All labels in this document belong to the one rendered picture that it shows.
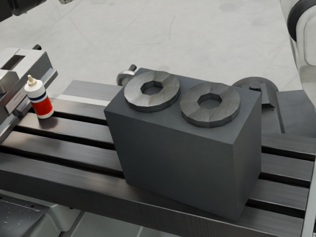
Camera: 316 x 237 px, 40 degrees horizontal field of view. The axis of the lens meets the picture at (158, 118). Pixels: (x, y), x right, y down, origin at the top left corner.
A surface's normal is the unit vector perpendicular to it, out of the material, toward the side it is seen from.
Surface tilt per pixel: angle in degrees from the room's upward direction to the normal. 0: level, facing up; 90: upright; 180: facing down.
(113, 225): 90
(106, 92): 0
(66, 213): 90
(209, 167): 90
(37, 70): 90
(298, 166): 0
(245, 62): 0
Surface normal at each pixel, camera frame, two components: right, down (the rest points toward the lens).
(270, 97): 0.59, -0.57
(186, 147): -0.47, 0.65
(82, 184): -0.15, -0.73
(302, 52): -0.05, 0.68
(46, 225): 0.92, 0.14
